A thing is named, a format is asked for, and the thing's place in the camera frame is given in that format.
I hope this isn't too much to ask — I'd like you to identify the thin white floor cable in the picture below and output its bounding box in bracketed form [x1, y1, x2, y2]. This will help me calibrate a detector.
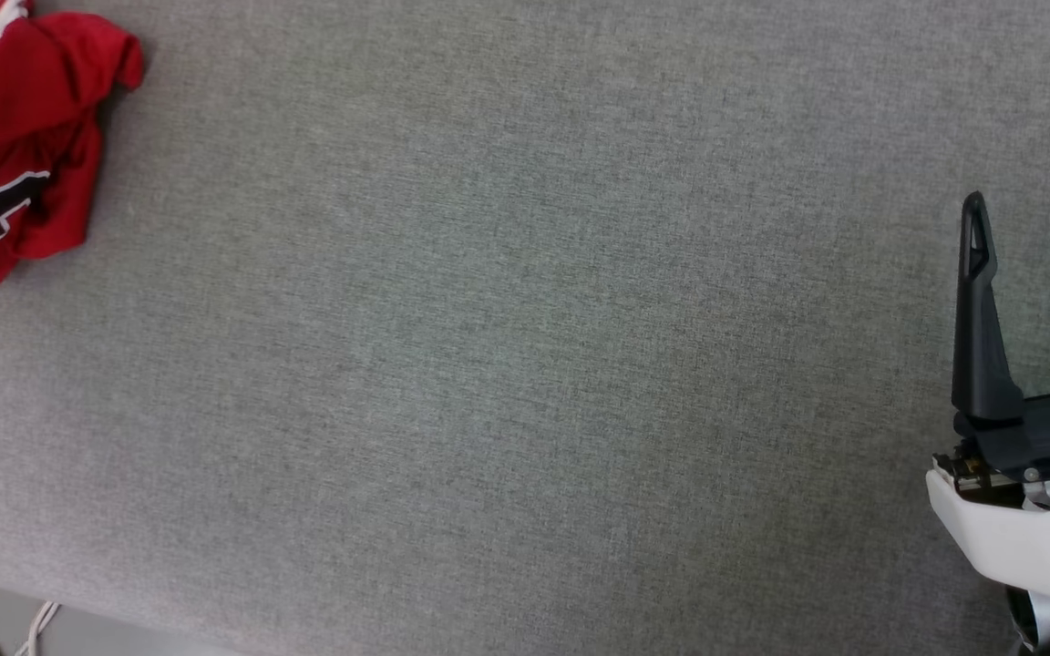
[15, 601, 62, 656]

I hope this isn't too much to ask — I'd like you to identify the red and white jersey garment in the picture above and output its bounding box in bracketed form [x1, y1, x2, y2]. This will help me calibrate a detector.
[0, 0, 145, 292]

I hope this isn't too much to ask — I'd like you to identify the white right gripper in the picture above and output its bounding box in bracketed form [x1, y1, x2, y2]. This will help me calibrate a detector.
[926, 190, 1050, 604]

